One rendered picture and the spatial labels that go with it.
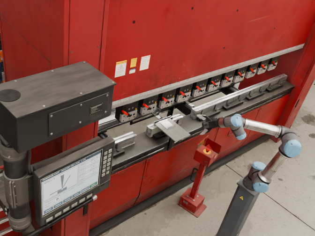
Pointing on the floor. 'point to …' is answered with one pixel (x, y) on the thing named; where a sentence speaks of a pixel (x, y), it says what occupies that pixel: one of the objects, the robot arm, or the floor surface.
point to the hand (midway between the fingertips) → (197, 125)
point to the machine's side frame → (291, 78)
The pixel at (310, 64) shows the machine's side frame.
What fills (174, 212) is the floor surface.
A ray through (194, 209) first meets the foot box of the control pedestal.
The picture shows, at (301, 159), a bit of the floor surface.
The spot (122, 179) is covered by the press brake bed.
